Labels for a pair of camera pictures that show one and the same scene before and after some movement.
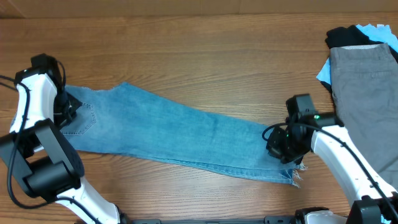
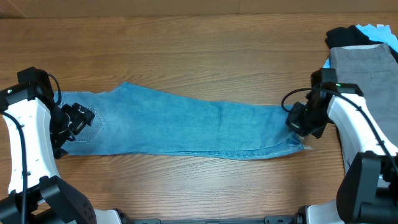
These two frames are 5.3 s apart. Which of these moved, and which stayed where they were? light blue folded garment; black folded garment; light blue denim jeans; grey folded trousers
Moved: light blue denim jeans
Stayed: grey folded trousers; light blue folded garment; black folded garment
